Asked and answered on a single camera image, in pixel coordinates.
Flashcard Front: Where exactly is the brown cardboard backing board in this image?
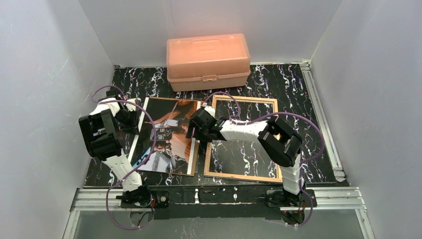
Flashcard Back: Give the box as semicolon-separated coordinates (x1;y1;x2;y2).
147;98;200;176

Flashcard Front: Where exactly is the printed photo with white border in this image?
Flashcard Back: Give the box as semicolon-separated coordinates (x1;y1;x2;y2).
128;97;200;176

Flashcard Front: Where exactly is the white wooden picture frame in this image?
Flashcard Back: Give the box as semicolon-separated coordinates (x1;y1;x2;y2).
204;94;282;183

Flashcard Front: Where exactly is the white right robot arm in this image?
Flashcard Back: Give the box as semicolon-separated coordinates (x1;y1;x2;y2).
186;106;304;195

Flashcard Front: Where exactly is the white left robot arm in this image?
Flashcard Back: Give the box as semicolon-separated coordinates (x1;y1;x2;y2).
78;97;143;194

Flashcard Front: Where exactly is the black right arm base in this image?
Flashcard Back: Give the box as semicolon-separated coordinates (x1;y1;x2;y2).
265;189;317;208

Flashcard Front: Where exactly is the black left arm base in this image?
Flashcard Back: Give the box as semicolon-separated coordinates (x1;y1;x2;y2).
115;186;169;209

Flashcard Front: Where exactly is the translucent orange plastic box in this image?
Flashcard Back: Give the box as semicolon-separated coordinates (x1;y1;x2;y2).
166;33;251;92

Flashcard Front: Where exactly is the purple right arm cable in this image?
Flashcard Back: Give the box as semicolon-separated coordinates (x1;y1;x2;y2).
202;91;326;228

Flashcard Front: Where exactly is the aluminium front rail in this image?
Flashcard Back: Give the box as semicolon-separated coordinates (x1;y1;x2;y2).
71;185;367;211

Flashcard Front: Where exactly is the aluminium rail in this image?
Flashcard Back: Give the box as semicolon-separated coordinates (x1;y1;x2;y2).
71;185;367;211
300;60;346;182

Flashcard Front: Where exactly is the aluminium right side rail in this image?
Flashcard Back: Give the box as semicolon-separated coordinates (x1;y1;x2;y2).
300;60;346;182

